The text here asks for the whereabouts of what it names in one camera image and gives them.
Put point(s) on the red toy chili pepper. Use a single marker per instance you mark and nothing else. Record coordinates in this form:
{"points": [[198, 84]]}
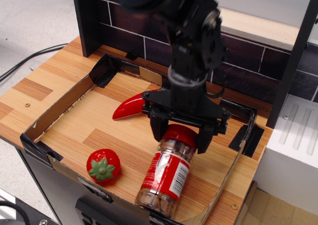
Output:
{"points": [[132, 106]]}

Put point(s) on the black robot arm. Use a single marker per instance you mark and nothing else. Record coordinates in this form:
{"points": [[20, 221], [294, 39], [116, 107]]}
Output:
{"points": [[194, 33]]}

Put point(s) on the red toy strawberry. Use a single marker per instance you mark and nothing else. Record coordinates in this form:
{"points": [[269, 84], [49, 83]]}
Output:
{"points": [[103, 165]]}

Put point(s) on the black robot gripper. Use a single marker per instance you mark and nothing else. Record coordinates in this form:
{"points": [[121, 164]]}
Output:
{"points": [[189, 106]]}

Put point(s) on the black shelf post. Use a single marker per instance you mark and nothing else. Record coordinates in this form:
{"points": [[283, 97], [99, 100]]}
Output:
{"points": [[293, 62], [89, 25]]}

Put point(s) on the white cabinet with grooves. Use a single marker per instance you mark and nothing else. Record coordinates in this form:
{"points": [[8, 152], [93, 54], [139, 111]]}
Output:
{"points": [[289, 167]]}

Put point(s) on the light wooden shelf board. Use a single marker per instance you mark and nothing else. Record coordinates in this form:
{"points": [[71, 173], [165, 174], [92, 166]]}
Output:
{"points": [[236, 24]]}

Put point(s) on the black left shelf post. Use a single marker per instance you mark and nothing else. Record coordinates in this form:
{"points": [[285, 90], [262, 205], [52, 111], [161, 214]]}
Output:
{"points": [[89, 25]]}

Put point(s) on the cardboard fence with black tape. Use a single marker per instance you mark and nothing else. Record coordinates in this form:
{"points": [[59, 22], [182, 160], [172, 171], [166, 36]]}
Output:
{"points": [[79, 122]]}

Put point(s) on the red-capped basil spice bottle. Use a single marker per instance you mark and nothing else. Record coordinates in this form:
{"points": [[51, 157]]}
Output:
{"points": [[166, 176]]}

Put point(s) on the black right shelf post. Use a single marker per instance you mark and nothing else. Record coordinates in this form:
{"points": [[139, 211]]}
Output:
{"points": [[293, 62]]}

